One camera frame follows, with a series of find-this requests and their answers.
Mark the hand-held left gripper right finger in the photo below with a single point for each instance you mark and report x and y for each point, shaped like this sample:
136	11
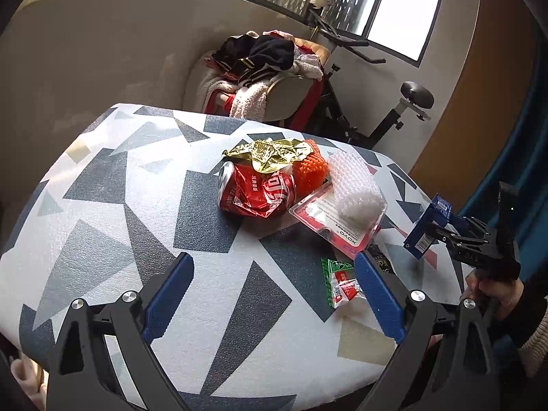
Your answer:
376	295

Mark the person's right hand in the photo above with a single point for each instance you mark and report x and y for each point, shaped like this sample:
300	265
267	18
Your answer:
503	295

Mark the gold foil wrapper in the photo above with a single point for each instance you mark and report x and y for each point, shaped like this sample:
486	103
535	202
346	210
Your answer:
265	154

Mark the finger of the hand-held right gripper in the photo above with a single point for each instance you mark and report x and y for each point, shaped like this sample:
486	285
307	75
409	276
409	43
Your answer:
445	235
469	224

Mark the clear bubble wrap piece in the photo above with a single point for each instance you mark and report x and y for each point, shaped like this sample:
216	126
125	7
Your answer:
355	197

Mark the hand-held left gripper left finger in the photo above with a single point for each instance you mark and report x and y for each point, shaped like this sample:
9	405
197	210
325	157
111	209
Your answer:
167	295

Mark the orange foam fruit net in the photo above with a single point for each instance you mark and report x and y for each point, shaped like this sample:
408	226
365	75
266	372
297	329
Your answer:
310	175

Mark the pile of clothes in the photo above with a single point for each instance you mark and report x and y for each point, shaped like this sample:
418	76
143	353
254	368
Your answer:
265	58

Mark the small blue cardboard box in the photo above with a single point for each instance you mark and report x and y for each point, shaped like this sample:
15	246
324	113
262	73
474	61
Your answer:
421	233

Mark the brown wooden door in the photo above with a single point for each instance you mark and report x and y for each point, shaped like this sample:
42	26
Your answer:
483	94

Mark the pink plastic blister package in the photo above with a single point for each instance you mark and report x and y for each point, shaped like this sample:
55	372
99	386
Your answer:
317	216

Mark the window with patterned grille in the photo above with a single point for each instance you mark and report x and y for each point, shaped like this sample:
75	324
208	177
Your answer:
385	8

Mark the green and red sachet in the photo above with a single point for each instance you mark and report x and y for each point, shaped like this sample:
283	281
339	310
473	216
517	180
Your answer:
340	291

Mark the small black wrapper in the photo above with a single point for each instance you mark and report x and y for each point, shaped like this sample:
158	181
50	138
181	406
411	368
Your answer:
383	261

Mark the beige chair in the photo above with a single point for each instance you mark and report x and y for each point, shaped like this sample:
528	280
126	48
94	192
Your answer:
287	94

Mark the crushed red soda can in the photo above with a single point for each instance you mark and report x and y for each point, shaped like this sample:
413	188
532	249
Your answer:
257	199

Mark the person's right forearm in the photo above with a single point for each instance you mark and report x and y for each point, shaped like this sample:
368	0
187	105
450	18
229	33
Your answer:
531	323

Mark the black exercise bike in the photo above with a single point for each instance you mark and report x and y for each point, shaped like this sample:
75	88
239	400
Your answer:
338	107

